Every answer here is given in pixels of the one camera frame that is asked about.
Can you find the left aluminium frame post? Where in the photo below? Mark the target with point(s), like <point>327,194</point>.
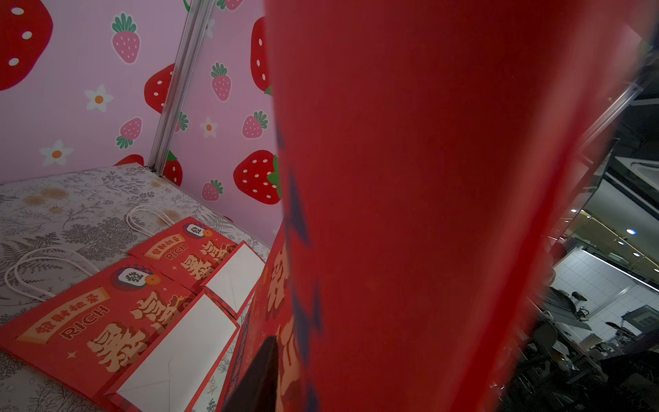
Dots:
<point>190,44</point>

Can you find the red paper bag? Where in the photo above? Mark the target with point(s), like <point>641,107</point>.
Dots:
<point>202,260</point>
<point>427,150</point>
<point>128,338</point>

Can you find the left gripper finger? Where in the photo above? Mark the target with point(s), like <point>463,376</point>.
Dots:
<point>257,391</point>

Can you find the aluminium frame post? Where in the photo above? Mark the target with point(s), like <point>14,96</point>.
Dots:
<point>634,109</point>
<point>190,44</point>

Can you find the right aluminium frame post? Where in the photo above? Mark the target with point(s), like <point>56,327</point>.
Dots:
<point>634,109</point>

